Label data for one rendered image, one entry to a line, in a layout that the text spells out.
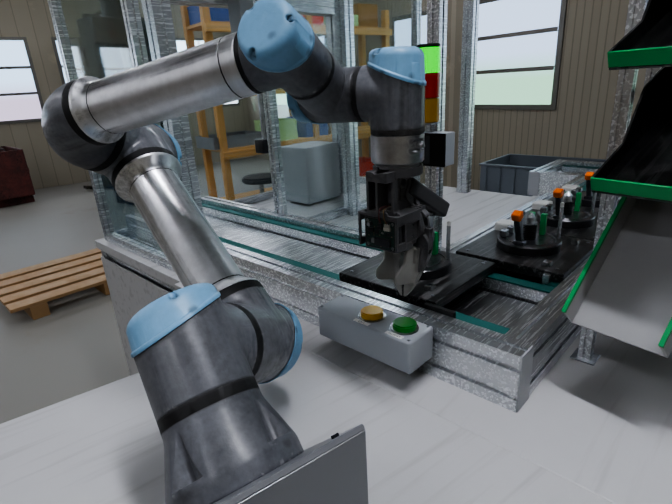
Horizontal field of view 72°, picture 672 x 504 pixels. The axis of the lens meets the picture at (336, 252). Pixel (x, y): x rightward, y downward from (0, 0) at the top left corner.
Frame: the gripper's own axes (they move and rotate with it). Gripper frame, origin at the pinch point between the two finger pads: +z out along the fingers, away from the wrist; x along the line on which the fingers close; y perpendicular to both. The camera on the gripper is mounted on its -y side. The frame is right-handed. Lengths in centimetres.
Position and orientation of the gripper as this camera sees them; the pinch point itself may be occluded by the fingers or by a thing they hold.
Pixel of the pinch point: (406, 286)
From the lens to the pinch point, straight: 75.3
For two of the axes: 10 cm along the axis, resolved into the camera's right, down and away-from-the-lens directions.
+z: 0.5, 9.4, 3.5
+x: 7.3, 2.0, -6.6
